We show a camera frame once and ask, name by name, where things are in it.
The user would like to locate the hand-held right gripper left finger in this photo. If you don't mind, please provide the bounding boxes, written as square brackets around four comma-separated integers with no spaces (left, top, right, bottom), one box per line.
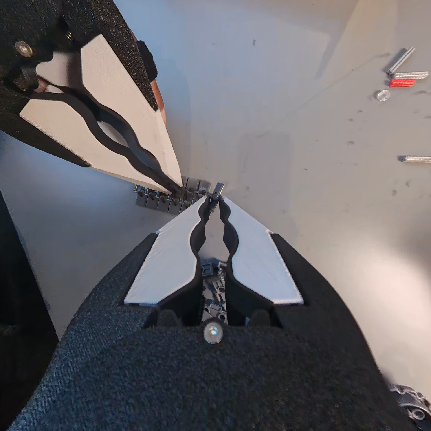
[124,196,211,326]

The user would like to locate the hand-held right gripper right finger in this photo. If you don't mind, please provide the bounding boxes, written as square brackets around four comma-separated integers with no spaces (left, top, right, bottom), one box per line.
[218,196,304,326]

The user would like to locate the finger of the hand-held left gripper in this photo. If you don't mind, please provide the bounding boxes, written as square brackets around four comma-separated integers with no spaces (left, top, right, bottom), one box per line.
[19,92,174,196]
[80,33,185,188]

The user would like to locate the small grey track link cluster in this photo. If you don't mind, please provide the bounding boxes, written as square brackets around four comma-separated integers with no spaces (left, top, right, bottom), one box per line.
[200,257,228,326]

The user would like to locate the short grey track link chain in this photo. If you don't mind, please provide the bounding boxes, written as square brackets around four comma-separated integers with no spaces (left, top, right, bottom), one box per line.
[132,176,225,216]

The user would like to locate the grey desk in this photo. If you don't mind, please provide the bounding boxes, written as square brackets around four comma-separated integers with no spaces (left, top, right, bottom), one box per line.
[0,0,431,405]

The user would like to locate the person's left hand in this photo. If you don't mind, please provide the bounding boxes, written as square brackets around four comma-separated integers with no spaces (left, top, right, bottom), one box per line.
[130,32,168,127]

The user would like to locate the black toy vehicle model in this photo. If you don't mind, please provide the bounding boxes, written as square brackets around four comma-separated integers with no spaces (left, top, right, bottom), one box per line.
[389,384,431,421]

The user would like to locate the scatter of black red pins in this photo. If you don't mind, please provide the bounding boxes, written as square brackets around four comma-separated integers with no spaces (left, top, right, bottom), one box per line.
[375,46,431,164]

